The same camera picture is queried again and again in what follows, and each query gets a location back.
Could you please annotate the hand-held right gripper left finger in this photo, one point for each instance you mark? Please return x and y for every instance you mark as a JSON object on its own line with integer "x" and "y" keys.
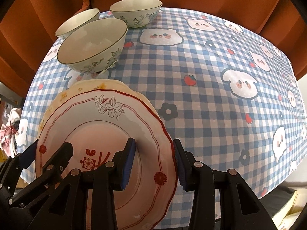
{"x": 129, "y": 163}

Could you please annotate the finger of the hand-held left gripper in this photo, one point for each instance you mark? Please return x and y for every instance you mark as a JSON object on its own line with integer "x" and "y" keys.
{"x": 28, "y": 155}
{"x": 56, "y": 163}

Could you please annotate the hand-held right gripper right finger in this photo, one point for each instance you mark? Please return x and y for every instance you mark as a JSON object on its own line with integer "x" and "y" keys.
{"x": 179, "y": 165}

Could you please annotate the red rimmed white plate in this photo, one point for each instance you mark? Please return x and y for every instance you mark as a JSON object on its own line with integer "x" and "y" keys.
{"x": 96, "y": 129}

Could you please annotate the round yellow floral plate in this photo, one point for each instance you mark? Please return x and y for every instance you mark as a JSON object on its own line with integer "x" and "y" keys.
{"x": 105, "y": 83}

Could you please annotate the floral celadon bowl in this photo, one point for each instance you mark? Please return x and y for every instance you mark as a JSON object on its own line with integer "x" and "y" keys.
{"x": 76, "y": 20}
{"x": 134, "y": 7}
{"x": 91, "y": 43}

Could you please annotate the pink white fabric item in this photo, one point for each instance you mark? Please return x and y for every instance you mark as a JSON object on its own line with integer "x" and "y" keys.
{"x": 10, "y": 127}

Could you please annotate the blue checkered bear tablecloth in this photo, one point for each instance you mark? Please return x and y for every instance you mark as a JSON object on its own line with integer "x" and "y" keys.
{"x": 203, "y": 76}

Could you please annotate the cream box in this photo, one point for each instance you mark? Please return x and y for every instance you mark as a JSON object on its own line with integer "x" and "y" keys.
{"x": 293, "y": 206}

